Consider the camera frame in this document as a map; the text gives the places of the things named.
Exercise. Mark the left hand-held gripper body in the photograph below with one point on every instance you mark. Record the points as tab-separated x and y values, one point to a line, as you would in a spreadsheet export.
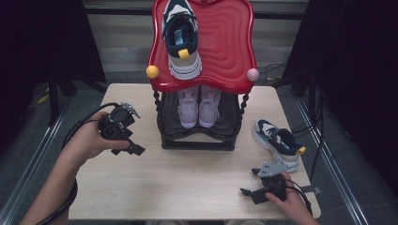
117	125

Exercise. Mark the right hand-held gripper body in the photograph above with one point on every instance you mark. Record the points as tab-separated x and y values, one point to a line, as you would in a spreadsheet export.
275	184

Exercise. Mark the navy and white sneaker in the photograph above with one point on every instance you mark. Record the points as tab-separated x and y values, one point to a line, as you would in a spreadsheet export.
281	140
183	34

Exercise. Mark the purple sandal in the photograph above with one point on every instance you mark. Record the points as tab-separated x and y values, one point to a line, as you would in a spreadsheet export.
209	109
188	109

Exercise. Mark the red and black shoe rack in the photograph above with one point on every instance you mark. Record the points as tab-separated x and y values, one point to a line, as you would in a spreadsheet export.
228	47

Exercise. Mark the person's right hand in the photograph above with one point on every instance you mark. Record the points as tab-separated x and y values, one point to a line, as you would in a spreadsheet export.
292	203

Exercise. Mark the person's left hand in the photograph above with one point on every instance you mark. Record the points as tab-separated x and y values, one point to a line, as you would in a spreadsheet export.
87	140

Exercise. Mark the grey tape strip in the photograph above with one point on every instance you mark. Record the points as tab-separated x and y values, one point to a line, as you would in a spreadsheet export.
311	189

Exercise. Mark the dark metal stand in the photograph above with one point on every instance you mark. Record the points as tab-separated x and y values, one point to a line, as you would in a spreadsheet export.
53	100

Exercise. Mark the yellow floor tape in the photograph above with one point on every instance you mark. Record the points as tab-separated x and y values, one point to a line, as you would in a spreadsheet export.
42	98

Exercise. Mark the black horizontal bar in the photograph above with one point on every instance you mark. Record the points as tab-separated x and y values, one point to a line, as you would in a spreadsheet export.
119	12

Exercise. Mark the black curtain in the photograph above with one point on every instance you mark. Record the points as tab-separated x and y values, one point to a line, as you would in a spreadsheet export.
359	62
37	37

